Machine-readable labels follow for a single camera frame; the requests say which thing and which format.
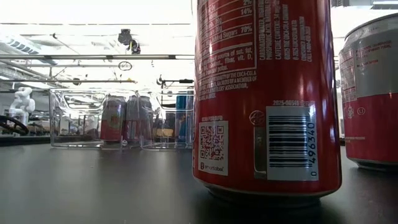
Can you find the blue Red Bull can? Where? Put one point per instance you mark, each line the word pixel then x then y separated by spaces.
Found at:
pixel 185 121

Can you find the red Coca-Cola can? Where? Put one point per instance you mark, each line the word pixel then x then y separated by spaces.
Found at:
pixel 273 77

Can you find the clear plastic bin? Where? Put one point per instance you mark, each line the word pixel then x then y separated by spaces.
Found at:
pixel 62 124
pixel 164 137

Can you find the small black ceiling reel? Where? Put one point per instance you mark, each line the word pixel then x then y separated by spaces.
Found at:
pixel 76 81

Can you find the thin horizontal overhead bar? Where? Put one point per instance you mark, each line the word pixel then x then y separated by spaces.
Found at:
pixel 62 81

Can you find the dark ceiling vent fixture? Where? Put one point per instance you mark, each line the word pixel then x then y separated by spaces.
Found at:
pixel 340 2

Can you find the dark ceiling beam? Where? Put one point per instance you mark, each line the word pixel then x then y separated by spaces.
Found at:
pixel 385 6

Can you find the silver ventilation duct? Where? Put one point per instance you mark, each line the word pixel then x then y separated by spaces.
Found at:
pixel 18 45

